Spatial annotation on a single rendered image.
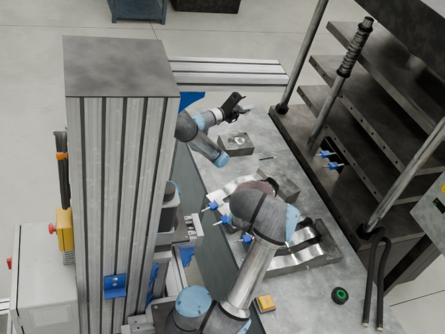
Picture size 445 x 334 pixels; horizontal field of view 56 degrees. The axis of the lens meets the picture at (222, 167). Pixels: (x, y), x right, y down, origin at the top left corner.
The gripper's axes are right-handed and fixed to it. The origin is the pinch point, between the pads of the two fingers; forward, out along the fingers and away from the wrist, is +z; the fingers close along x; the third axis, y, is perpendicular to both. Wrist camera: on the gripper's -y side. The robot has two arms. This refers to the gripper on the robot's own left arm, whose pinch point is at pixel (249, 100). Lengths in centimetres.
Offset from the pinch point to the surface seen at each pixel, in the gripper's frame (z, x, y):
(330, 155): 76, 29, 52
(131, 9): 157, -305, 177
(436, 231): 52, 102, 19
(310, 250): 4, 69, 45
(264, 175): 23, 18, 54
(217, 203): -15, 18, 56
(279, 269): -15, 66, 50
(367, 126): 71, 37, 13
